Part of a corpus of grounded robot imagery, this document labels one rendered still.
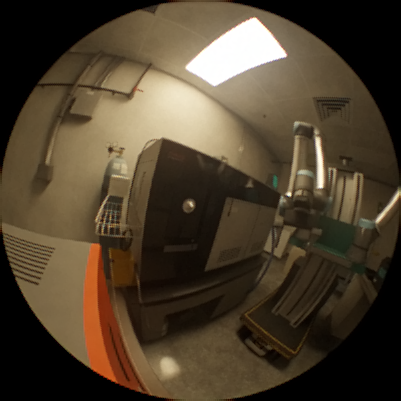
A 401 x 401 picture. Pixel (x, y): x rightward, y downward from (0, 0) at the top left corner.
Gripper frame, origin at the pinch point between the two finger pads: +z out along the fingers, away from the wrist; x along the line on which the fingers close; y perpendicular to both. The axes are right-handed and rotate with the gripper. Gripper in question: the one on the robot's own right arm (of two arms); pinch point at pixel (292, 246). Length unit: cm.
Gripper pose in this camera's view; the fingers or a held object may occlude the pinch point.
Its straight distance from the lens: 52.8
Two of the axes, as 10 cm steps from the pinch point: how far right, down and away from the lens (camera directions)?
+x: -6.5, -1.2, 7.5
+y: 6.1, 5.0, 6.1
